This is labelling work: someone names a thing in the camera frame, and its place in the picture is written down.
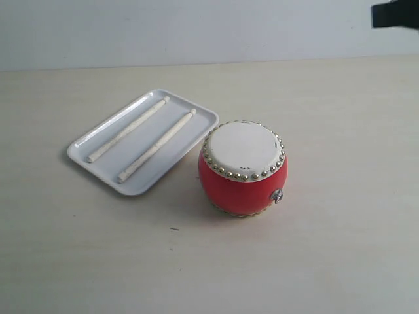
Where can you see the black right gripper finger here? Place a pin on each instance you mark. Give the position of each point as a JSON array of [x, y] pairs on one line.
[[400, 13]]

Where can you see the white drumstick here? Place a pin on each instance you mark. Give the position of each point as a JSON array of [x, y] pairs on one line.
[[153, 149], [128, 129]]

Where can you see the small red drum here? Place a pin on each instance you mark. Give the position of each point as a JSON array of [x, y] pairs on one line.
[[243, 167]]

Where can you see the white rectangular plastic tray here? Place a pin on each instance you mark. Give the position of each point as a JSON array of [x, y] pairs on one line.
[[107, 167]]

